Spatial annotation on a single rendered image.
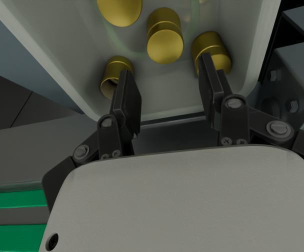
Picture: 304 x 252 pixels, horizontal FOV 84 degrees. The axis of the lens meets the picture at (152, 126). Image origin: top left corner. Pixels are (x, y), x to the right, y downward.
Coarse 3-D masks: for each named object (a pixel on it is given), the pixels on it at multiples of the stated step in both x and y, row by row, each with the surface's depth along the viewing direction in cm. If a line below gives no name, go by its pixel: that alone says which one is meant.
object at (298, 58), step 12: (276, 48) 15; (288, 48) 14; (300, 48) 14; (276, 60) 15; (288, 60) 14; (300, 60) 13; (276, 72) 15; (288, 72) 13; (300, 72) 13; (264, 84) 18; (276, 84) 15; (288, 84) 14; (300, 84) 12; (264, 96) 18; (276, 96) 16; (288, 96) 14; (300, 96) 12; (264, 108) 17; (276, 108) 15; (288, 108) 13; (300, 108) 13; (288, 120) 14; (300, 120) 13
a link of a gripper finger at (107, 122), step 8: (104, 120) 10; (112, 120) 10; (104, 128) 9; (112, 128) 9; (104, 136) 9; (112, 136) 9; (120, 136) 9; (104, 144) 9; (112, 144) 9; (120, 144) 9; (128, 144) 11; (104, 152) 8; (112, 152) 8; (120, 152) 8; (128, 152) 11
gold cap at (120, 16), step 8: (96, 0) 12; (104, 0) 12; (112, 0) 12; (120, 0) 12; (128, 0) 12; (136, 0) 12; (104, 8) 13; (112, 8) 13; (120, 8) 13; (128, 8) 13; (136, 8) 13; (104, 16) 13; (112, 16) 13; (120, 16) 13; (128, 16) 13; (136, 16) 13; (120, 24) 14; (128, 24) 14
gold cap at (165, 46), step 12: (156, 12) 16; (168, 12) 16; (156, 24) 15; (168, 24) 14; (180, 24) 17; (156, 36) 14; (168, 36) 14; (180, 36) 14; (156, 48) 15; (168, 48) 15; (180, 48) 15; (156, 60) 16; (168, 60) 16
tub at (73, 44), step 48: (0, 0) 10; (48, 0) 13; (144, 0) 16; (192, 0) 16; (240, 0) 12; (48, 48) 13; (96, 48) 20; (144, 48) 20; (240, 48) 14; (96, 96) 19; (144, 96) 20; (192, 96) 18
